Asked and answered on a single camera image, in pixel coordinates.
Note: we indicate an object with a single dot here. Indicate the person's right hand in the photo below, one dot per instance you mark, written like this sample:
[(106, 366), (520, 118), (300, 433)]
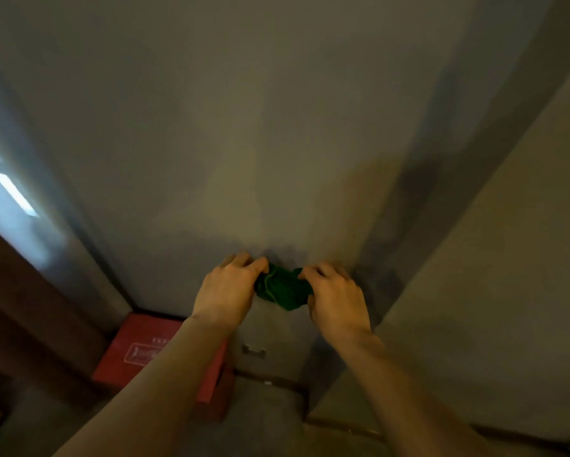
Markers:
[(337, 302)]

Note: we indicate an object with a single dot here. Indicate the person's left hand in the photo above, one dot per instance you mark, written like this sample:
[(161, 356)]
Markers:
[(227, 292)]

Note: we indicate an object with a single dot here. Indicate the person's right forearm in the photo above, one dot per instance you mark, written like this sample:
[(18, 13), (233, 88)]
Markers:
[(408, 399)]

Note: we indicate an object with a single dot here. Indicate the brown wooden door frame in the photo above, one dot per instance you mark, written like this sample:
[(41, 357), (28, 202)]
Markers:
[(27, 318)]

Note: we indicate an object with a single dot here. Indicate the person's left fingers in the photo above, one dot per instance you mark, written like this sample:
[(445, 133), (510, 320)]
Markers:
[(246, 262)]

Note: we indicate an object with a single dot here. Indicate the person's right fingers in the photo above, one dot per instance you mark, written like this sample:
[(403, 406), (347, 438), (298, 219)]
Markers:
[(320, 273)]

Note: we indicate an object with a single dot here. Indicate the green cloth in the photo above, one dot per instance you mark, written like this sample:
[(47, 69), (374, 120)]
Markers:
[(282, 287)]

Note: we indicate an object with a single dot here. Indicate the person's left forearm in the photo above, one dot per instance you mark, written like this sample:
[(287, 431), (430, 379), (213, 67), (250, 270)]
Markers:
[(146, 395)]

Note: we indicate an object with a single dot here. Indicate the red cardboard box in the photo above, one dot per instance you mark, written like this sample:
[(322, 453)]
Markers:
[(142, 352)]

